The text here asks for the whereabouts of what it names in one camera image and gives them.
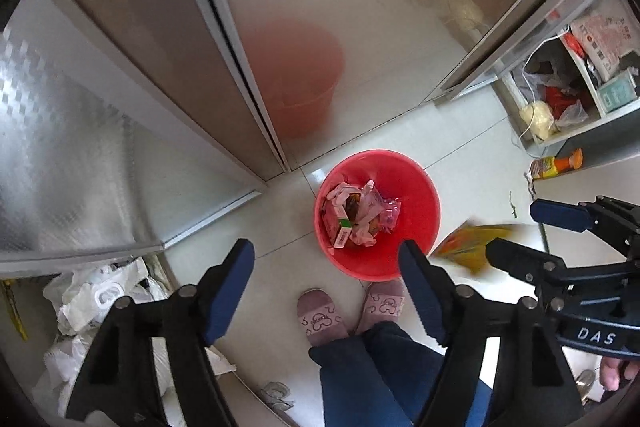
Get pink white printed bag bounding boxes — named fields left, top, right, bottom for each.
left=570, top=2, right=640, bottom=82

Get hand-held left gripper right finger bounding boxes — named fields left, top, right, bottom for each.
left=398, top=239, right=586, bottom=427

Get green white medicine box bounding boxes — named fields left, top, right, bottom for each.
left=322, top=194, right=358, bottom=250

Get person's right hand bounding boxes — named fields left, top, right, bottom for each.
left=600, top=354, right=640, bottom=390

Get pink slipper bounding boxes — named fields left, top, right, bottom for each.
left=296, top=288, right=349, bottom=348
left=357, top=279, right=406, bottom=333

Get orange capped bottle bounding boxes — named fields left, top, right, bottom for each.
left=530, top=148, right=584, bottom=180

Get red plastic bag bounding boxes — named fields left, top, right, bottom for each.
left=545, top=84, right=588, bottom=122

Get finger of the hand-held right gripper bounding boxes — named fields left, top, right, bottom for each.
left=486, top=238, right=628, bottom=290
left=530, top=194, right=640, bottom=254

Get yellow foil packet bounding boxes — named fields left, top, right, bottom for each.
left=430, top=222, right=518, bottom=280

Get teal box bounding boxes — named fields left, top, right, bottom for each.
left=597, top=72, right=638, bottom=115

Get white plastic bags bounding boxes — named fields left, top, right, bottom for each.
left=32, top=257, right=236, bottom=418

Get red plastic bin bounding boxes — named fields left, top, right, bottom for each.
left=314, top=150, right=442, bottom=283

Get open storage shelf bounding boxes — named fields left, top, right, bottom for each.
left=440, top=0, right=640, bottom=158

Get person's blue jeans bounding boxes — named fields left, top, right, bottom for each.
left=309, top=321, right=493, bottom=427

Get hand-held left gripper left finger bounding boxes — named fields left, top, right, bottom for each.
left=65, top=238, right=256, bottom=427

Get metal base cabinet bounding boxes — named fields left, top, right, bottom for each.
left=0, top=0, right=506, bottom=265

